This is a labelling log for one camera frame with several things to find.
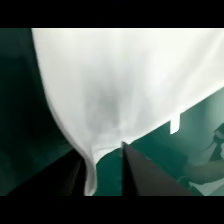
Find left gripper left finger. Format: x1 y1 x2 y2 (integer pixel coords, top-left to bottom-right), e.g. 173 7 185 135
6 148 89 197

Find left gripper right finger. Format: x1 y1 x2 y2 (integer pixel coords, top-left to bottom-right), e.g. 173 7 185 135
121 141 195 197

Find white T-shirt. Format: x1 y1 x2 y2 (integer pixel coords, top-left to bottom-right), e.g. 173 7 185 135
31 27 224 197

